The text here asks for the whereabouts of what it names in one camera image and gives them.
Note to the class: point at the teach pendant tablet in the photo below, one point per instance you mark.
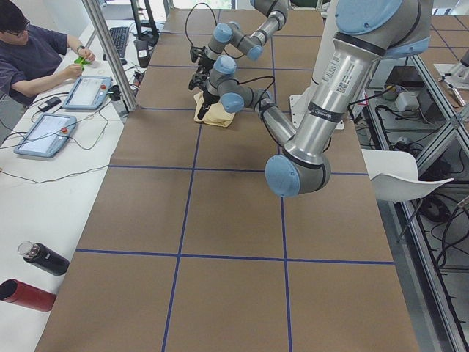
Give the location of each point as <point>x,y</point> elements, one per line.
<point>48,135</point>
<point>87,93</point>

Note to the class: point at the cream long-sleeve graphic shirt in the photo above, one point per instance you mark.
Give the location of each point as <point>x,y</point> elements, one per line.
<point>216,114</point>

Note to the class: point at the red water bottle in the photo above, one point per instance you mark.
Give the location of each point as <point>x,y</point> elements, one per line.
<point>24,295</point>

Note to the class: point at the far teach pendant tablet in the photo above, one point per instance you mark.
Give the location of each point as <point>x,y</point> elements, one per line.
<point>87,93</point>

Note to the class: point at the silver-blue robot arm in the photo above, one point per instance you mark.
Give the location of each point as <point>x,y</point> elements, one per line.
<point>230,39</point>
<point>402,29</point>

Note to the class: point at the black phone on table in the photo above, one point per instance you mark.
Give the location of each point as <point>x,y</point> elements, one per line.
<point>49,104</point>

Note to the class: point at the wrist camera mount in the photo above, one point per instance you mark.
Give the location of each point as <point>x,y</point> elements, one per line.
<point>197,80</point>
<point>197,53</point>

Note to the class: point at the black water bottle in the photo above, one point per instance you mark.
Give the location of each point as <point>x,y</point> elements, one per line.
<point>44,258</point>

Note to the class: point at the near teach pendant tablet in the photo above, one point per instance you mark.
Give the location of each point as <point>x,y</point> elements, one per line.
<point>48,135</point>

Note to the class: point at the person in navy shirt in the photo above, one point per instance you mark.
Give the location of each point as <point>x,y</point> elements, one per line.
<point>30,56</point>

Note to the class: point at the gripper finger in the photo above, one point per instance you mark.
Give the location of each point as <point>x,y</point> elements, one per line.
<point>201,71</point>
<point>203,110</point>

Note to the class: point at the white moulded chair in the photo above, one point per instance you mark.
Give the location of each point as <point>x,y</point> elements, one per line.
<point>394,175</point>

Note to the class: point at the aluminium frame post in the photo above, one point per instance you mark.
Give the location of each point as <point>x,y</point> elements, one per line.
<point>98,21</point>

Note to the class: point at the black keyboard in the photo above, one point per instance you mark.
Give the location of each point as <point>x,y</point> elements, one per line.
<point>120,35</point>

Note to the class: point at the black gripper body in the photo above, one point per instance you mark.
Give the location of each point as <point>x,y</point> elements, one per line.
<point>202,63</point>
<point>209,97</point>

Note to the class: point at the green plastic object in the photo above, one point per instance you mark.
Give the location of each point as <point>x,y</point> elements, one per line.
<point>82,62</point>

